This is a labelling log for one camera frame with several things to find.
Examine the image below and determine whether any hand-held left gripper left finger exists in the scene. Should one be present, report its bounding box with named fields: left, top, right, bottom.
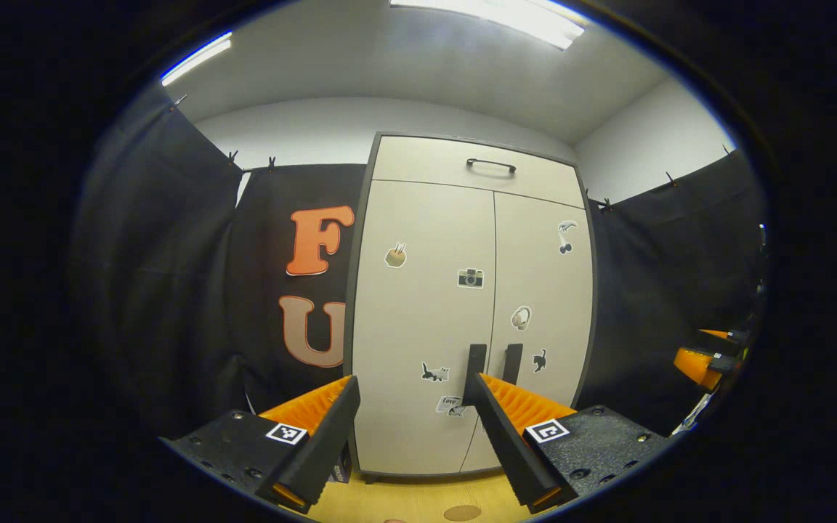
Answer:
left=161, top=374, right=361, bottom=513

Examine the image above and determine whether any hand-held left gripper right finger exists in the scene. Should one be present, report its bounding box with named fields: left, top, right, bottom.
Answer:
left=466, top=372, right=671, bottom=512

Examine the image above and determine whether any cabinet door with camera sticker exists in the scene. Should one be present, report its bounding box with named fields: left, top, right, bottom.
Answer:
left=352, top=179, right=498, bottom=477

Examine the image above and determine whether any cabinet door with headphones sticker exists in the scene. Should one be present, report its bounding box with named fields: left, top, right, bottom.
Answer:
left=458, top=190, right=595, bottom=473

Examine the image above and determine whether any grey and white cabinet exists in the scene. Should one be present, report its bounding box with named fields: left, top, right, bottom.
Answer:
left=344, top=131, right=599, bottom=484

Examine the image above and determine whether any black backdrop cloth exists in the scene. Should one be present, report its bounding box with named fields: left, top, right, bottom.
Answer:
left=70, top=84, right=768, bottom=440

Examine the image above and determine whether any beige drawer front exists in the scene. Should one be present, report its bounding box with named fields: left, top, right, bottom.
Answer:
left=371, top=134, right=586, bottom=210

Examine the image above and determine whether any wide ceiling light panel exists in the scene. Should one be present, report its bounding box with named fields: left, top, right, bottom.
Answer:
left=389, top=0, right=586, bottom=50

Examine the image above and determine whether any narrow ceiling light strip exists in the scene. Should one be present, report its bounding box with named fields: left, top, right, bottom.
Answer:
left=161, top=31, right=233, bottom=86

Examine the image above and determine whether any white cable bundle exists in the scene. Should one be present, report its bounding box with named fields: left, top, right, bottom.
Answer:
left=673, top=392, right=713, bottom=437

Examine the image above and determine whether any black door handle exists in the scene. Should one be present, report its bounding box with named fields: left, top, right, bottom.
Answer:
left=503, top=344, right=524, bottom=386
left=466, top=344, right=488, bottom=406

